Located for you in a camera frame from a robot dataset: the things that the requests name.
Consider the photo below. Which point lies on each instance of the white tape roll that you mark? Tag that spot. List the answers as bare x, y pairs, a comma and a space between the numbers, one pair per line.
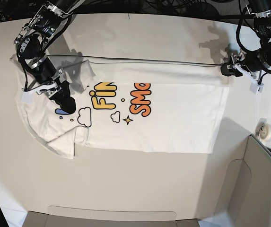
263, 130

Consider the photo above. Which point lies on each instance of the white printed t-shirt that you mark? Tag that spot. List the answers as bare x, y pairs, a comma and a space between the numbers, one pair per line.
129, 105

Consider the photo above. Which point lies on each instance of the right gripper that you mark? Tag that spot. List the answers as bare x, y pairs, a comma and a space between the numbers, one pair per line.
60, 94

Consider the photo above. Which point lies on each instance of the beige cardboard box bottom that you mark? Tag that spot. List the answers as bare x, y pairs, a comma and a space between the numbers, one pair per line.
72, 217

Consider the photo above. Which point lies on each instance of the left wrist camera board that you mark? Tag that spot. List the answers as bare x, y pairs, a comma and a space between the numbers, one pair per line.
255, 87

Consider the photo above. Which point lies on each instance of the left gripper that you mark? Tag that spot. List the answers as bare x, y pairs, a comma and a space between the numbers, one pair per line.
238, 66

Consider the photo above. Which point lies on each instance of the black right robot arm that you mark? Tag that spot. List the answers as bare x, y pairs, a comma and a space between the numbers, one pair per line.
51, 20

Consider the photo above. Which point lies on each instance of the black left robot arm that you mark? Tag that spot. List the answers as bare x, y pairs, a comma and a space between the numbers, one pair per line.
256, 64

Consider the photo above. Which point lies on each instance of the beige cardboard box right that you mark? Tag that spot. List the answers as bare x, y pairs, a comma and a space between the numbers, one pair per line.
245, 198

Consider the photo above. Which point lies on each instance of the beige cardboard box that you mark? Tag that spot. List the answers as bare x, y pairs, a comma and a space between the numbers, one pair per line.
72, 217
245, 198

